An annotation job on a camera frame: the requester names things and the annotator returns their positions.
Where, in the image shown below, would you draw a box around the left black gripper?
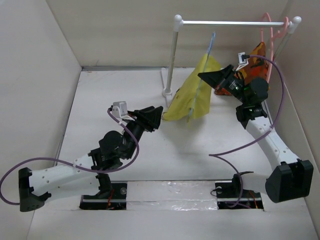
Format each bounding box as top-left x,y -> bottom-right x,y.
120,106 -> 162,160

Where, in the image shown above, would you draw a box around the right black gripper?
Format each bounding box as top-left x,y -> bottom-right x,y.
198,64 -> 249,105

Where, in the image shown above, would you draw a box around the yellow trousers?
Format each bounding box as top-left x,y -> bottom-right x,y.
162,53 -> 221,122

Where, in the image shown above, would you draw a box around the light blue wire hanger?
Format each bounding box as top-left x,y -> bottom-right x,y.
185,31 -> 217,123

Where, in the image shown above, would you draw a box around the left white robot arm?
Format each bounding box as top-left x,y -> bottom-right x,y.
18,102 -> 164,212

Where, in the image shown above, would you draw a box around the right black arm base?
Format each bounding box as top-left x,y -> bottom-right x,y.
210,174 -> 264,210

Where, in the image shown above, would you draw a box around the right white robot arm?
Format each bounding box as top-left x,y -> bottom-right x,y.
198,65 -> 314,203

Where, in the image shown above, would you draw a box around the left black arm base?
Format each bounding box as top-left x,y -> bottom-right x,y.
79,173 -> 128,211

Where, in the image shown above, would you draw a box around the pink plastic hanger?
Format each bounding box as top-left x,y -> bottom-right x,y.
260,12 -> 290,83

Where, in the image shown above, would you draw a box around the orange camouflage shorts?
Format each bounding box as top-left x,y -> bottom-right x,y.
214,41 -> 270,96

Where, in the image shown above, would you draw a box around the white clothes rack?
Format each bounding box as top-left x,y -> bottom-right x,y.
161,14 -> 302,107

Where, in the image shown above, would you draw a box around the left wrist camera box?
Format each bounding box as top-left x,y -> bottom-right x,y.
110,101 -> 128,119

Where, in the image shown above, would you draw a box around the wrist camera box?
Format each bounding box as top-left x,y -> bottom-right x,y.
110,101 -> 128,119
235,52 -> 250,71

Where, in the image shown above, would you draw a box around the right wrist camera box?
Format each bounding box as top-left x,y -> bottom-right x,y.
235,52 -> 250,71

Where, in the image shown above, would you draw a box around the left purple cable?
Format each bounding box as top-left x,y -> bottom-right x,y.
0,107 -> 141,206

